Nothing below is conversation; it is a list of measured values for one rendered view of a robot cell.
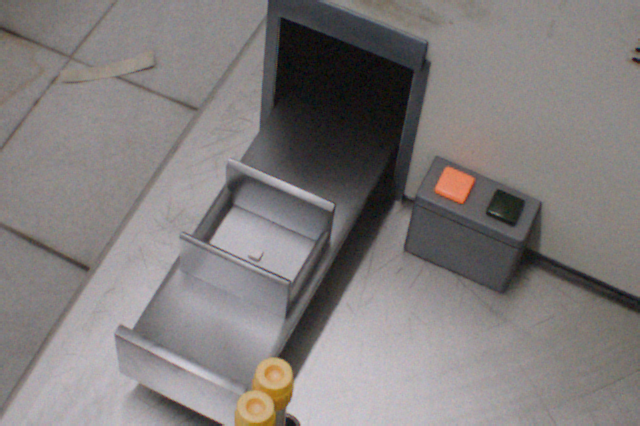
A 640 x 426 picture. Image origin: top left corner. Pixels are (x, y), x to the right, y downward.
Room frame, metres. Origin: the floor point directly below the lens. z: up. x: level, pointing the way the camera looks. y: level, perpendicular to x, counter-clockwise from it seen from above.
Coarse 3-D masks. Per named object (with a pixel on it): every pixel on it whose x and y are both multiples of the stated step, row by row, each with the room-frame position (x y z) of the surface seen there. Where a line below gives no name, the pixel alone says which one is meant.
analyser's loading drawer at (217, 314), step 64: (320, 64) 0.47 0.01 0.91; (320, 128) 0.42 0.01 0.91; (384, 128) 0.43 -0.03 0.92; (256, 192) 0.36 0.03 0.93; (320, 192) 0.38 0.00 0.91; (192, 256) 0.32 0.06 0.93; (320, 256) 0.34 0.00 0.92; (192, 320) 0.30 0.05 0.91; (256, 320) 0.31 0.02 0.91; (192, 384) 0.26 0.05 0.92
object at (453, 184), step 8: (448, 168) 0.40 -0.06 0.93; (440, 176) 0.39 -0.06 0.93; (448, 176) 0.39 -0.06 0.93; (456, 176) 0.39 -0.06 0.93; (464, 176) 0.39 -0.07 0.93; (440, 184) 0.39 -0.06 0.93; (448, 184) 0.39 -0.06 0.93; (456, 184) 0.39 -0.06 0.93; (464, 184) 0.39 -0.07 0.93; (440, 192) 0.38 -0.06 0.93; (448, 192) 0.38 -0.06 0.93; (456, 192) 0.38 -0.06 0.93; (464, 192) 0.38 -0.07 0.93; (456, 200) 0.38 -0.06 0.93; (464, 200) 0.38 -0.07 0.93
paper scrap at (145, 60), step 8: (144, 56) 1.22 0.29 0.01; (152, 56) 1.22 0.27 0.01; (112, 64) 1.21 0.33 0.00; (120, 64) 1.21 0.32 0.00; (128, 64) 1.21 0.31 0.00; (136, 64) 1.21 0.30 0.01; (144, 64) 1.21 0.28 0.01; (152, 64) 1.21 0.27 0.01; (64, 72) 1.18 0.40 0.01; (72, 72) 1.18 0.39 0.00; (80, 72) 1.19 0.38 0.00; (88, 72) 1.19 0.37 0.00; (96, 72) 1.19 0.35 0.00; (104, 72) 1.19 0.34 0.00; (112, 72) 1.19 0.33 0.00; (120, 72) 1.20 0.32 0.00; (128, 72) 1.20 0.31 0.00; (64, 80) 1.16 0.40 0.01; (72, 80) 1.17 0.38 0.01; (80, 80) 1.17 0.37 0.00
